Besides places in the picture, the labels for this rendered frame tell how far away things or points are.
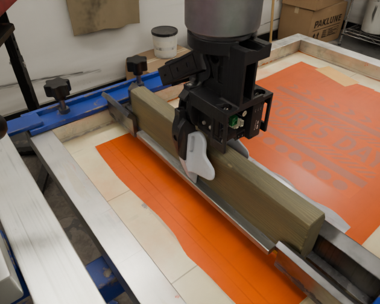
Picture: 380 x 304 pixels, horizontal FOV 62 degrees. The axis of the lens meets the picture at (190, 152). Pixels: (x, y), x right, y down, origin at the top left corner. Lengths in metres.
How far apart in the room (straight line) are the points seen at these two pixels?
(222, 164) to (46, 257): 0.22
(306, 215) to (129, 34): 2.45
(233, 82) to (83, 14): 2.14
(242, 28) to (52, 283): 0.29
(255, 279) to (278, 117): 0.37
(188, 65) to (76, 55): 2.20
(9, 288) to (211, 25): 0.28
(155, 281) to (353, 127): 0.50
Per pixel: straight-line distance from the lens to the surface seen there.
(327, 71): 0.92
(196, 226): 0.46
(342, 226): 0.50
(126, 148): 0.59
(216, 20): 0.31
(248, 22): 0.32
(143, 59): 0.66
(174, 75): 0.41
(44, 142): 0.59
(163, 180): 0.52
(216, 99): 0.34
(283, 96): 0.77
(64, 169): 0.52
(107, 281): 0.47
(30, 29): 2.41
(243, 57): 0.31
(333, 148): 0.63
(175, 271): 0.42
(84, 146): 0.61
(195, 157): 0.41
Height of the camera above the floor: 1.32
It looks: 39 degrees down
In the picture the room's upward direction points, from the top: straight up
